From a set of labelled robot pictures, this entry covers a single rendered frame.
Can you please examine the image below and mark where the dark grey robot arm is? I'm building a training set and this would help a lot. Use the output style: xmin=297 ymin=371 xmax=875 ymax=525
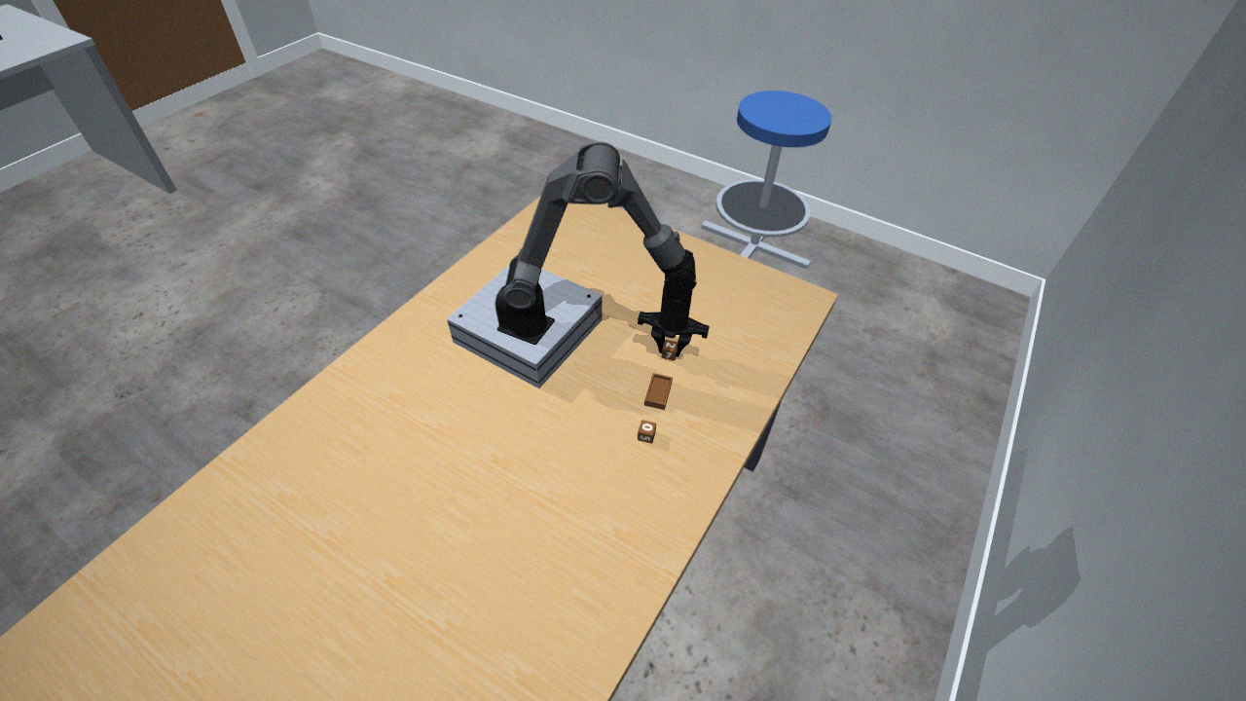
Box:
xmin=495 ymin=142 xmax=697 ymax=345

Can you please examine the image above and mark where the brown rectangular tray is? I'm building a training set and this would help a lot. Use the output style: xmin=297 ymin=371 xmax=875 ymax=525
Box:
xmin=644 ymin=374 xmax=673 ymax=410

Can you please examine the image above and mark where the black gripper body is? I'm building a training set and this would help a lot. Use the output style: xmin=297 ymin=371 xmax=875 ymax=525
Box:
xmin=638 ymin=305 xmax=710 ymax=339

